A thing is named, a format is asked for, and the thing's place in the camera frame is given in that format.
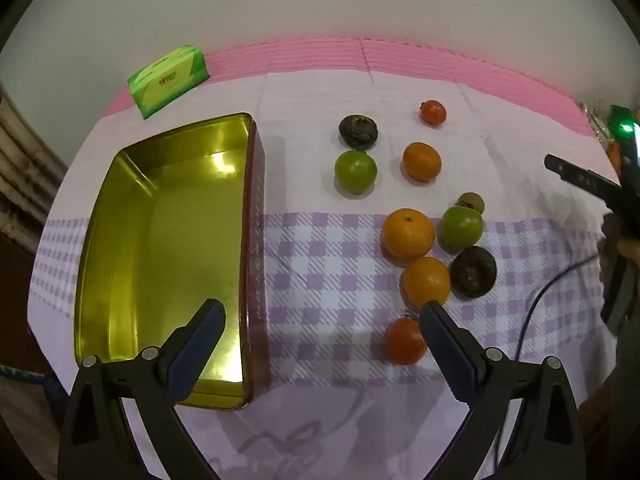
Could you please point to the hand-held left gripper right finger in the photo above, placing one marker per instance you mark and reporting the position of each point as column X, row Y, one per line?
column 447, row 350

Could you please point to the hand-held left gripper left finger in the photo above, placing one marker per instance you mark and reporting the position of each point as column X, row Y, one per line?
column 200, row 350

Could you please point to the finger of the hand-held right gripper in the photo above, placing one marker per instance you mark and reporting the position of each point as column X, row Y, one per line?
column 580, row 175

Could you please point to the red-orange persimmon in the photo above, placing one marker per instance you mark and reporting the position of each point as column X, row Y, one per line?
column 402, row 341

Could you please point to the orange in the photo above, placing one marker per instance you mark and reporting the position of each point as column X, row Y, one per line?
column 422, row 161
column 426, row 283
column 408, row 235

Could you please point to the dark brown mangosteen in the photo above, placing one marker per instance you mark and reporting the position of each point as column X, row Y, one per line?
column 473, row 271
column 357, row 131

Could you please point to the small brown round fruit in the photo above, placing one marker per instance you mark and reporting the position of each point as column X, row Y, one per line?
column 472, row 202

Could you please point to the gold and red tin box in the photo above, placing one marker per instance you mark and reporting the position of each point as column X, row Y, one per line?
column 165, row 240

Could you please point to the green round fruit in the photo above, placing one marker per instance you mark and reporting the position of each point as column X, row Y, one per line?
column 355, row 171
column 461, row 229

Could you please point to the clear plastic wrapped packet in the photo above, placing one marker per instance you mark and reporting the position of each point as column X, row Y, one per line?
column 595, row 122

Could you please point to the purple checked tablecloth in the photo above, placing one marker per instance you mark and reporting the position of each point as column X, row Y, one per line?
column 320, row 270

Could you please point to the small red tomato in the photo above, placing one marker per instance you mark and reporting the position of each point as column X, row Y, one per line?
column 433, row 112

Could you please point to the pink foam mat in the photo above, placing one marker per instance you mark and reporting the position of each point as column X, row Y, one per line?
column 400, row 55

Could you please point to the green tissue pack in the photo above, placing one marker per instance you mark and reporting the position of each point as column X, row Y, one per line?
column 167, row 80

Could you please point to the beige bamboo frame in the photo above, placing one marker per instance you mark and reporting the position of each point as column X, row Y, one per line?
column 20, row 170

